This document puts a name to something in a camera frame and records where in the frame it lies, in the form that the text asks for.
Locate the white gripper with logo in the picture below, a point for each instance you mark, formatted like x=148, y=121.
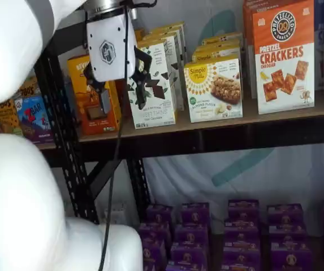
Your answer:
x=108, y=50

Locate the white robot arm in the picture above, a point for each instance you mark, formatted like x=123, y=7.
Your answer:
x=9, y=42

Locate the white Sweet Thins box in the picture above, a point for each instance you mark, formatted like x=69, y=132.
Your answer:
x=176, y=24
x=176, y=56
x=182, y=42
x=156, y=113

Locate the orange Revival snack box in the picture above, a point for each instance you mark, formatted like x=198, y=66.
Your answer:
x=77, y=84

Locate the tan particle board shelf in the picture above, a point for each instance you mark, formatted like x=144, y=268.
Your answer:
x=45, y=146
x=184, y=127

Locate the white yellow almond bars box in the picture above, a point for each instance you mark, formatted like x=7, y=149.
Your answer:
x=218, y=45
x=212, y=93
x=215, y=55
x=224, y=36

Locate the yellow brown spotted box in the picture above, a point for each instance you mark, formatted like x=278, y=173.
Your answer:
x=29, y=90
x=3, y=118

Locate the blue purple Zbar box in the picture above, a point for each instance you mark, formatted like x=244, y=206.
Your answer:
x=34, y=118

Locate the black metal shelf rack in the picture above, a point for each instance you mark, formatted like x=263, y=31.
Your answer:
x=50, y=156
x=207, y=141

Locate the white patterned small box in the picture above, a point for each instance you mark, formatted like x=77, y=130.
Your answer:
x=116, y=213

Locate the orange Pretzel Crackers box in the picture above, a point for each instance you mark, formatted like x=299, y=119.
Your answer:
x=283, y=70

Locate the white backdrop cloth teal logo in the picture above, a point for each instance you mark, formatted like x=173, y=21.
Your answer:
x=235, y=175

